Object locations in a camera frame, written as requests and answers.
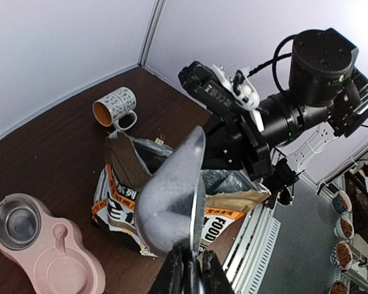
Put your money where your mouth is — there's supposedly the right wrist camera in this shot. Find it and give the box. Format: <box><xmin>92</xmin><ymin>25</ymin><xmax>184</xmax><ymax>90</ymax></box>
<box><xmin>178</xmin><ymin>61</ymin><xmax>260</xmax><ymax>116</ymax></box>

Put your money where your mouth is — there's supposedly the dog food bag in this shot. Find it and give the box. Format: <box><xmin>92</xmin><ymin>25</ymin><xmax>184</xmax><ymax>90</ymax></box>
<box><xmin>91</xmin><ymin>127</ymin><xmax>270</xmax><ymax>257</ymax></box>

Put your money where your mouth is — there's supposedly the kibble bowl four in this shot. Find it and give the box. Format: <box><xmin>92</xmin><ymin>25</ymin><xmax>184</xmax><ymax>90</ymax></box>
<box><xmin>328</xmin><ymin>281</ymin><xmax>349</xmax><ymax>294</ymax></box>

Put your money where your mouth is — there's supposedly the pink double pet bowl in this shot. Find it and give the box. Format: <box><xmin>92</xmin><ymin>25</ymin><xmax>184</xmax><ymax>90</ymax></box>
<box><xmin>0</xmin><ymin>193</ymin><xmax>105</xmax><ymax>293</ymax></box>

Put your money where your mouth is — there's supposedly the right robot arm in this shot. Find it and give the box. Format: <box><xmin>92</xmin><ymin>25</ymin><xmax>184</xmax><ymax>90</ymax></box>
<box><xmin>179</xmin><ymin>28</ymin><xmax>368</xmax><ymax>178</ymax></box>

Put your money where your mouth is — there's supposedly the steel bowl insert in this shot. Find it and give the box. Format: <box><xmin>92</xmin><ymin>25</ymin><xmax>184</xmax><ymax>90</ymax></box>
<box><xmin>0</xmin><ymin>197</ymin><xmax>41</xmax><ymax>251</ymax></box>

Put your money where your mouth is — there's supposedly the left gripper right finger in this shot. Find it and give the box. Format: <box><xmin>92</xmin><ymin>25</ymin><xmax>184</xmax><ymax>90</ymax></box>
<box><xmin>202</xmin><ymin>251</ymin><xmax>233</xmax><ymax>294</ymax></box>

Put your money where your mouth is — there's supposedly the front aluminium rail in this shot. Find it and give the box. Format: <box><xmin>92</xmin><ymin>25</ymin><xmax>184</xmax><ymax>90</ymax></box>
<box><xmin>223</xmin><ymin>204</ymin><xmax>281</xmax><ymax>294</ymax></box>

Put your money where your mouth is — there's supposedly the yellow binder clip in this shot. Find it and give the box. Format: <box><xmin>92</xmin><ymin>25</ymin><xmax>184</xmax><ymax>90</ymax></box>
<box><xmin>155</xmin><ymin>134</ymin><xmax>166</xmax><ymax>145</ymax></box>

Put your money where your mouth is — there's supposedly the patterned ceramic mug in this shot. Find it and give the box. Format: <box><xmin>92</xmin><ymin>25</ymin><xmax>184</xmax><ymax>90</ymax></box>
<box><xmin>92</xmin><ymin>87</ymin><xmax>138</xmax><ymax>132</ymax></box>

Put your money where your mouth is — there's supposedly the metal scoop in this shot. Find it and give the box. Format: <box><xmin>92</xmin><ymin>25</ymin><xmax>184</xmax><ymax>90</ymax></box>
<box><xmin>134</xmin><ymin>126</ymin><xmax>206</xmax><ymax>257</ymax></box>

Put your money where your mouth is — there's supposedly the kibble bowl one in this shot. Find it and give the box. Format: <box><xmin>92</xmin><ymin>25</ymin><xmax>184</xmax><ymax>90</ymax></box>
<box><xmin>332</xmin><ymin>190</ymin><xmax>352</xmax><ymax>214</ymax></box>

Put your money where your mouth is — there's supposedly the kibble bowl three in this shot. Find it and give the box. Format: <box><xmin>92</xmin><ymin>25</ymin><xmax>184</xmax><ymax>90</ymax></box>
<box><xmin>330</xmin><ymin>241</ymin><xmax>353</xmax><ymax>271</ymax></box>

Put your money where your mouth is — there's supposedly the right aluminium frame post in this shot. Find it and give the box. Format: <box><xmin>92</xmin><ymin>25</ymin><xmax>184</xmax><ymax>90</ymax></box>
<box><xmin>137</xmin><ymin>0</ymin><xmax>166</xmax><ymax>67</ymax></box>

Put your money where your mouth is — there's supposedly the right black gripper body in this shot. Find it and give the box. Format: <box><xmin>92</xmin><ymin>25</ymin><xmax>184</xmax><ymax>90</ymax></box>
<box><xmin>202</xmin><ymin>113</ymin><xmax>270</xmax><ymax>179</ymax></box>

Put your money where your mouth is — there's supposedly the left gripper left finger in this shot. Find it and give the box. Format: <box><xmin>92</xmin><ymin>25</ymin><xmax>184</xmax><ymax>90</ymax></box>
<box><xmin>148</xmin><ymin>247</ymin><xmax>183</xmax><ymax>294</ymax></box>

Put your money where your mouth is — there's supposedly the kibble bowl two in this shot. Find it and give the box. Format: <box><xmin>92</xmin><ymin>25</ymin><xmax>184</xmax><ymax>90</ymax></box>
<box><xmin>334</xmin><ymin>213</ymin><xmax>355</xmax><ymax>240</ymax></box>

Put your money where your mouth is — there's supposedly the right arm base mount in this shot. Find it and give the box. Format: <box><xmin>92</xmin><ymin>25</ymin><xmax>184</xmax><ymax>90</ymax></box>
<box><xmin>262</xmin><ymin>157</ymin><xmax>299</xmax><ymax>209</ymax></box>

